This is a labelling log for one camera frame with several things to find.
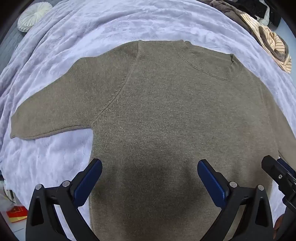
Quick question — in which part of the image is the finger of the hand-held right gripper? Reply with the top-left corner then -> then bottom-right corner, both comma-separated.
277,158 -> 296,175
261,155 -> 296,201

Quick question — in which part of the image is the olive knit sweater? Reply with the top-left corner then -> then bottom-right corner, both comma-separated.
10,40 -> 296,241

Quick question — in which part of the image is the red packet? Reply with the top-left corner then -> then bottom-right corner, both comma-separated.
6,205 -> 28,223

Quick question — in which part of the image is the black bag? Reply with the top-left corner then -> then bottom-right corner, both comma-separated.
225,0 -> 283,26

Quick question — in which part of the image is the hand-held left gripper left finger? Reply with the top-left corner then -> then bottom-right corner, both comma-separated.
25,158 -> 103,241

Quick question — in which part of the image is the brown and striped clothes pile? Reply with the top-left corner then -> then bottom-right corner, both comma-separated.
203,0 -> 290,61

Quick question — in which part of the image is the beige striped cloth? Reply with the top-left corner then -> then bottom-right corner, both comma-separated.
239,13 -> 292,74

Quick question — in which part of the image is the round white pleated cushion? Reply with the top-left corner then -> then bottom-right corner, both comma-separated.
18,2 -> 53,33

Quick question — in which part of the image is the person's right hand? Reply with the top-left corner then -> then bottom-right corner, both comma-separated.
273,214 -> 285,240

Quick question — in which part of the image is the grey quilted cover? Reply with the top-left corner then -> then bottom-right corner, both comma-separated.
0,21 -> 26,75

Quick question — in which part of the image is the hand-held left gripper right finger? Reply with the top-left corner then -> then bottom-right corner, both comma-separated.
197,159 -> 274,241

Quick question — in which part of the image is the lavender fleece blanket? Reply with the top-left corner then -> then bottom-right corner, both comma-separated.
0,0 -> 296,232

